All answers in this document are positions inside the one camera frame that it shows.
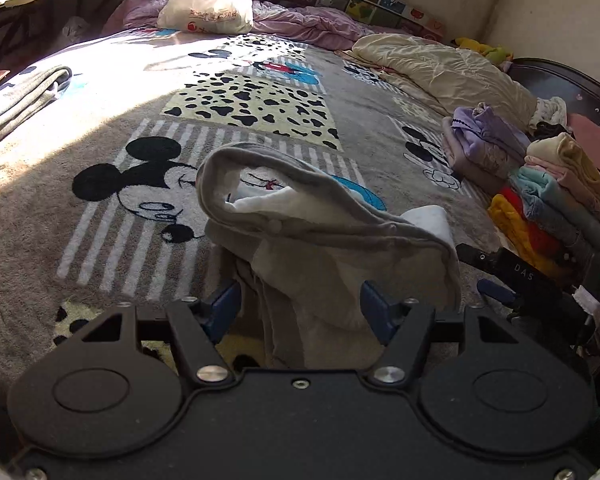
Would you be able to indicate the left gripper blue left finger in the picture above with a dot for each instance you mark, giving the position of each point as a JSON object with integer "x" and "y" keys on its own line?
{"x": 218, "y": 312}

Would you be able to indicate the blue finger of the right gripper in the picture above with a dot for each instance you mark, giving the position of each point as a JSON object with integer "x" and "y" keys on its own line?
{"x": 499, "y": 293}

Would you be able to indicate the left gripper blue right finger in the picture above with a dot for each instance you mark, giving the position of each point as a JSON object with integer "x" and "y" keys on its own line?
{"x": 381, "y": 312}

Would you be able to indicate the grey fleece-lined garment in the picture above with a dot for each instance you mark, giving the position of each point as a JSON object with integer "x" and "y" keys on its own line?
{"x": 305, "y": 244}

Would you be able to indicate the purple folded clothes pile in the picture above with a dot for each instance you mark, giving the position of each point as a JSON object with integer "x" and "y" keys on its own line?
{"x": 482, "y": 147}

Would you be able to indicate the yellow knitted sweater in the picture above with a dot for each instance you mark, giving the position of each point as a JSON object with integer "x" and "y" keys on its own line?
{"x": 515, "y": 229}

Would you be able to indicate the blue denim folded garment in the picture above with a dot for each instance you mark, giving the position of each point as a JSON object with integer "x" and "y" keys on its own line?
{"x": 582, "y": 243}

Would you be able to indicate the teal folded garment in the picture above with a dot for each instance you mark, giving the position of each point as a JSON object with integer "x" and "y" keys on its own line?
{"x": 544, "y": 185}

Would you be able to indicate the pink folded garment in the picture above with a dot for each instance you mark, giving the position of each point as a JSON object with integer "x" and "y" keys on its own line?
{"x": 568, "y": 180}

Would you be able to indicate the cream yellow folded garment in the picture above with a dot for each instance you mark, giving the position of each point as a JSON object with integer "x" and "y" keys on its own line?
{"x": 565, "y": 153}

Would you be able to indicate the Mickey Mouse plush blanket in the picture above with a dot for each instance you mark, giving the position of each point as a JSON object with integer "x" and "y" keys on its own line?
{"x": 98, "y": 199}

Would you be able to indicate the pink pillow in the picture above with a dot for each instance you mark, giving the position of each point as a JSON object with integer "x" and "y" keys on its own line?
{"x": 587, "y": 135}

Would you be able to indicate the white patterned folded cloth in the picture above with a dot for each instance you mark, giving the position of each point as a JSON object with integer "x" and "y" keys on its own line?
{"x": 552, "y": 111}

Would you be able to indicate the dark wooden headboard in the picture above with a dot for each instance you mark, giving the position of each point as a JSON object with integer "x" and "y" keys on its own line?
{"x": 545, "y": 78}

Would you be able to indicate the cream quilted duvet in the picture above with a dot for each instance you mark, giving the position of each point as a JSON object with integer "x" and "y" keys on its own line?
{"x": 454, "y": 77}

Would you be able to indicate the yellow plush toy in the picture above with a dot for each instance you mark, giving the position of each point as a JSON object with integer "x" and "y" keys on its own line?
{"x": 498, "y": 56}

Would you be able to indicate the folded grey garment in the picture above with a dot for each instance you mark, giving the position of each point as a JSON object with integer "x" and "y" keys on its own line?
{"x": 25, "y": 95}

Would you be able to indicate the pink crumpled bedsheet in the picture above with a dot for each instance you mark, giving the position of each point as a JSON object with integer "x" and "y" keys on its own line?
{"x": 327, "y": 28}

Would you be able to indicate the white plastic bag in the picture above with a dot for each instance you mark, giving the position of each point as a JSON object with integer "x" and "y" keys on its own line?
{"x": 219, "y": 17}

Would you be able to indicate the dark side table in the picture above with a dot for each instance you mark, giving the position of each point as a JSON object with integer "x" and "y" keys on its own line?
{"x": 24, "y": 26}

